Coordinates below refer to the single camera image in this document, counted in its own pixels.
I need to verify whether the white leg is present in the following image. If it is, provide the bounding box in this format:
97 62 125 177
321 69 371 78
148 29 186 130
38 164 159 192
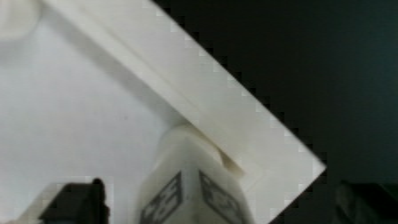
134 125 253 224

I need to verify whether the white square tabletop part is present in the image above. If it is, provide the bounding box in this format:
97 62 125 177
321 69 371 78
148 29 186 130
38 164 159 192
0 0 328 224

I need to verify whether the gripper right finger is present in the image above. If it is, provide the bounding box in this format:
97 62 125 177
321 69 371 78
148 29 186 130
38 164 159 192
333 181 398 224

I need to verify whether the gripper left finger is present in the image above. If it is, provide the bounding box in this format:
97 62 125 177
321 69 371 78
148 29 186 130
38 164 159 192
38 178 109 224

